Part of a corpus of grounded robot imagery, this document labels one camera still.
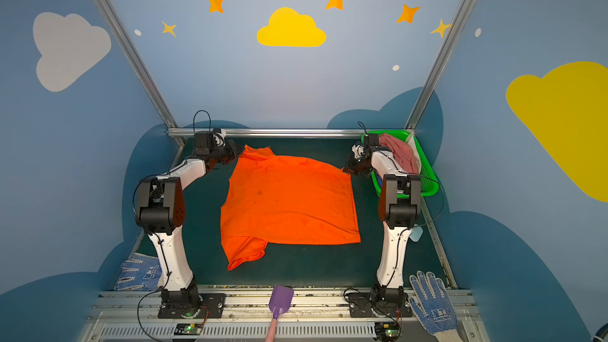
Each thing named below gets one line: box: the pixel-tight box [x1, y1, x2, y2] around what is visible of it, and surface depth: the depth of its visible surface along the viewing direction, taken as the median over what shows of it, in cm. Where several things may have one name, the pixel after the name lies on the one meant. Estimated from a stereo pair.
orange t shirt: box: [220, 144, 361, 271], surface depth 100 cm
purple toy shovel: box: [265, 284, 294, 342], surface depth 76 cm
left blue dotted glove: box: [113, 252, 163, 292], surface depth 82 cm
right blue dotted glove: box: [408, 270, 462, 342], surface depth 76 cm
